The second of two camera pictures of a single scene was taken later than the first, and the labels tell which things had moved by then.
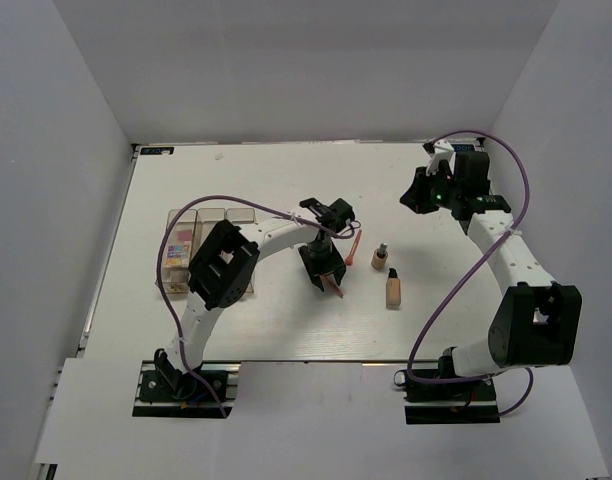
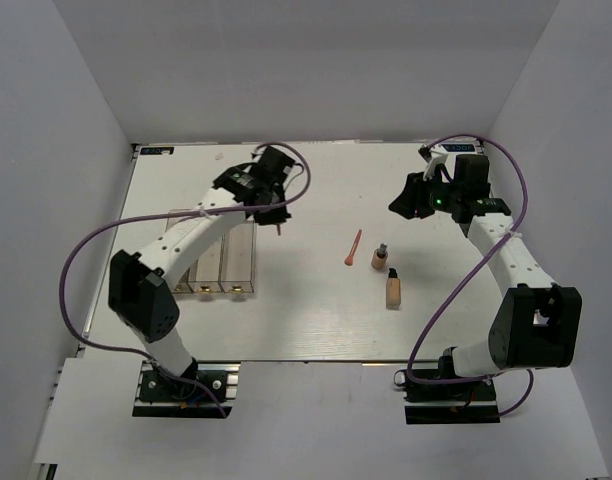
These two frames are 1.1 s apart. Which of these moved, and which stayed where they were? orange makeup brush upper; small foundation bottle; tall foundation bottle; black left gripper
Moved: black left gripper
Stayed: orange makeup brush upper; small foundation bottle; tall foundation bottle
